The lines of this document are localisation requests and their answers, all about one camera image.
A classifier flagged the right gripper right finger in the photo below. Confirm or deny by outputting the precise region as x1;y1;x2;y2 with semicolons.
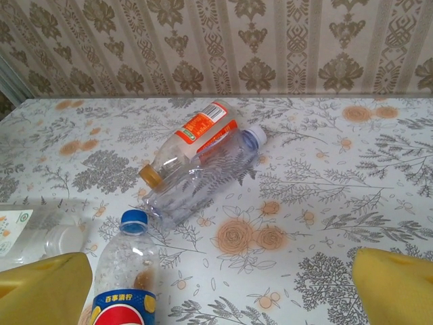
351;247;433;325

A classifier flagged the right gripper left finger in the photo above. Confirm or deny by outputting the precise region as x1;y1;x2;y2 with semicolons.
0;252;94;325

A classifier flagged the square clear bottle white label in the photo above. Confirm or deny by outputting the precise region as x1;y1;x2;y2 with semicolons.
0;206;85;265

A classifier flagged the Pepsi bottle blue cap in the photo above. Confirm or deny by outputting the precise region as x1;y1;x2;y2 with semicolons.
89;209;160;325

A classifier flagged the clear unlabelled bottle pale cap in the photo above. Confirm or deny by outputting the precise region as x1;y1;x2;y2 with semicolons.
141;125;267;227

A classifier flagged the orange label bottle gold cap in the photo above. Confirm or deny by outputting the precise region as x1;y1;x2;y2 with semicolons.
138;101;240;188

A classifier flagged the floral tablecloth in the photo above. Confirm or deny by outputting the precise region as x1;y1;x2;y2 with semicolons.
0;96;433;325

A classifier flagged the aluminium frame post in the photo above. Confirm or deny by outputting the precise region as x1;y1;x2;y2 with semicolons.
0;56;28;106

